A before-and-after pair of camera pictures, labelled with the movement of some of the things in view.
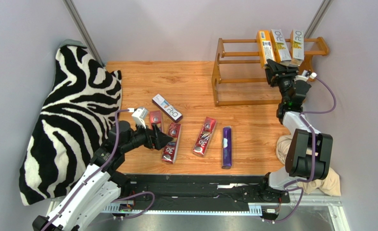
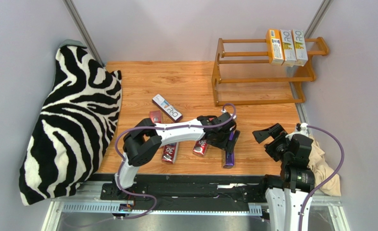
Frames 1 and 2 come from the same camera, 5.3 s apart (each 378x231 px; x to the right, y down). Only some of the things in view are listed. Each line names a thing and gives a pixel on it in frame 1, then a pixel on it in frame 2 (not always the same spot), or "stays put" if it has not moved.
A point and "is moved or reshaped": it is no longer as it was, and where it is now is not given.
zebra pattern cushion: [82, 99] stays put
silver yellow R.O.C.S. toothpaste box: [280, 48] -> [288, 54]
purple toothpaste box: [227, 147] is moved or reshaped
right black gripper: [281, 74] -> [272, 139]
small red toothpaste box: [155, 118] stays put
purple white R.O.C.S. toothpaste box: [167, 108] stays put
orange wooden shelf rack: [238, 79] stays put
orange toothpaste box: [265, 46] -> [275, 46]
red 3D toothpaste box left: [169, 151] stays put
